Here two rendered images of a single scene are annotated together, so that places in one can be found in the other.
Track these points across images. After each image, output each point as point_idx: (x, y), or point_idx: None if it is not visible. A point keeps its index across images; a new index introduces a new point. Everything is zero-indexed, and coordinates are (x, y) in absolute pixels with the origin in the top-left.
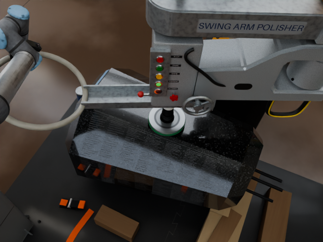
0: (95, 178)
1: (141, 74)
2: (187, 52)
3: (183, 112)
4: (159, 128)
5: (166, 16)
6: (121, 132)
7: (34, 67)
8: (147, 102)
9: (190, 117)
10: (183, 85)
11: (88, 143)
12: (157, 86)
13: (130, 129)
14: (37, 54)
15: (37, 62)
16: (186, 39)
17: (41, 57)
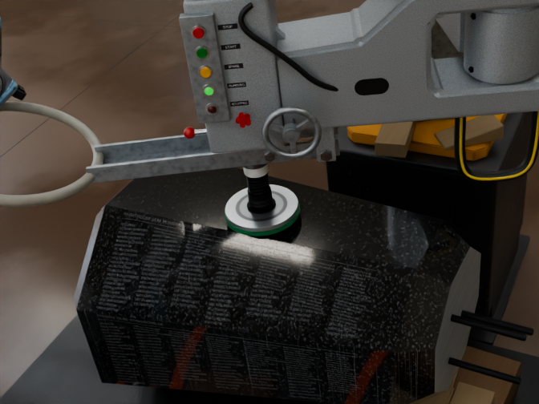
0: (138, 382)
1: None
2: (241, 11)
3: (299, 200)
4: (245, 223)
5: None
6: (176, 248)
7: (2, 96)
8: (207, 155)
9: (312, 208)
10: (257, 94)
11: (113, 282)
12: (208, 96)
13: (191, 239)
14: (8, 78)
15: (7, 87)
16: None
17: (15, 82)
